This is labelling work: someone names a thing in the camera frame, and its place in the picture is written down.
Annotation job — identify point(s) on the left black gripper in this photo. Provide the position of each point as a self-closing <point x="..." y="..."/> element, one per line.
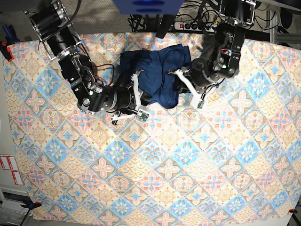
<point x="196" y="76"/>

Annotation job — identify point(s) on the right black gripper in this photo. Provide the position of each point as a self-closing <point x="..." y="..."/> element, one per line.
<point x="125" y="98"/>

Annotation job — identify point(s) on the blue long-sleeve T-shirt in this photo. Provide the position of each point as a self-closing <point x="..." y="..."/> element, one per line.
<point x="156" y="79"/>

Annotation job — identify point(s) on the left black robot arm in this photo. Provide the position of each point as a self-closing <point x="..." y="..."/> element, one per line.
<point x="227" y="41"/>

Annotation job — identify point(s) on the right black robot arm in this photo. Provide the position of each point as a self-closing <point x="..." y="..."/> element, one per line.
<point x="60" y="40"/>

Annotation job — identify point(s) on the white power strip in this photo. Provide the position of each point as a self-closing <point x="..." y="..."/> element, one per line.
<point x="186" y="26"/>

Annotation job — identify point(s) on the patterned tablecloth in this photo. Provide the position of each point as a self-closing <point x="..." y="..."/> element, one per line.
<point x="236" y="160"/>

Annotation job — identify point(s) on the blue box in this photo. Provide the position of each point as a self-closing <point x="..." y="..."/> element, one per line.
<point x="168" y="7"/>

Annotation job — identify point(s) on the black round speaker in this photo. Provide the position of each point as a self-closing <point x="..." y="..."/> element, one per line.
<point x="286" y="19"/>

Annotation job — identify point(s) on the white red labels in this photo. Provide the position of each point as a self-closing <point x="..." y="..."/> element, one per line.
<point x="8" y="163"/>

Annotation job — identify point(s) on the black red table clamp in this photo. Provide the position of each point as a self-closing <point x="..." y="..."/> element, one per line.
<point x="6" y="51"/>

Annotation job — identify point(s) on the black orange clamp lower-left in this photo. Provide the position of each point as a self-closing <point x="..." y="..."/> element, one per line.
<point x="30" y="205"/>

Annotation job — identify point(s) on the black orange clamp lower-right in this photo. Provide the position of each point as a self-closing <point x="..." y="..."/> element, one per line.
<point x="294" y="211"/>

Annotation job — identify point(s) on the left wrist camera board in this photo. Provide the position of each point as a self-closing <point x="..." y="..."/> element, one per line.
<point x="200" y="104"/>

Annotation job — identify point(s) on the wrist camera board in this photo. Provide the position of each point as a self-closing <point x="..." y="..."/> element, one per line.
<point x="142" y="115"/>
<point x="200" y="104"/>

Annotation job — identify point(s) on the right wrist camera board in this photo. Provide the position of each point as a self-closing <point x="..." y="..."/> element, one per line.
<point x="142" y="115"/>

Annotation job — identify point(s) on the black stand post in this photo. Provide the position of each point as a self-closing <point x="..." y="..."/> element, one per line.
<point x="166" y="22"/>

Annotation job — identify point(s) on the aluminium frame profile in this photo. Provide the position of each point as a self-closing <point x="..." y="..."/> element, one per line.
<point x="278" y="34"/>

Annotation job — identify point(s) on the blue handled clamp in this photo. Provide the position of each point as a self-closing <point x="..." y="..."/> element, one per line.
<point x="11" y="36"/>

